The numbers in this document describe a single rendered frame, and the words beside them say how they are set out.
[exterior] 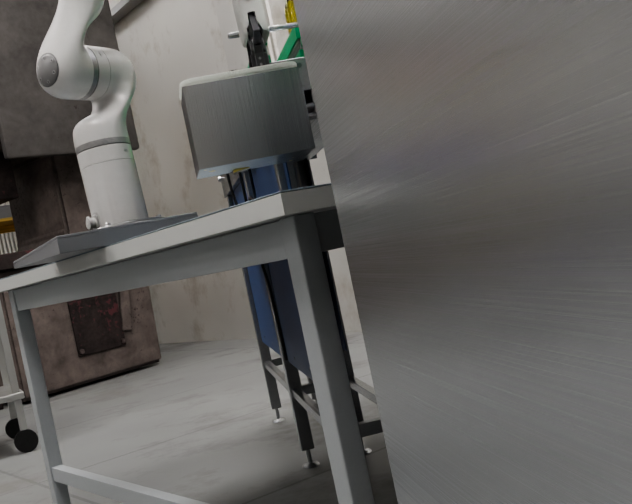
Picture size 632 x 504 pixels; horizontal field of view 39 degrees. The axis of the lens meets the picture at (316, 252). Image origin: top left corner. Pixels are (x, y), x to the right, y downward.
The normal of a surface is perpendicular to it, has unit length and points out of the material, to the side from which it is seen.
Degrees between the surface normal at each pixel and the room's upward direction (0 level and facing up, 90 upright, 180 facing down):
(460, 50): 90
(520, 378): 90
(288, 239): 90
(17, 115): 90
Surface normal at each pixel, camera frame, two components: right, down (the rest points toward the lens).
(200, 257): -0.80, 0.18
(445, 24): -0.97, 0.20
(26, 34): 0.72, -0.15
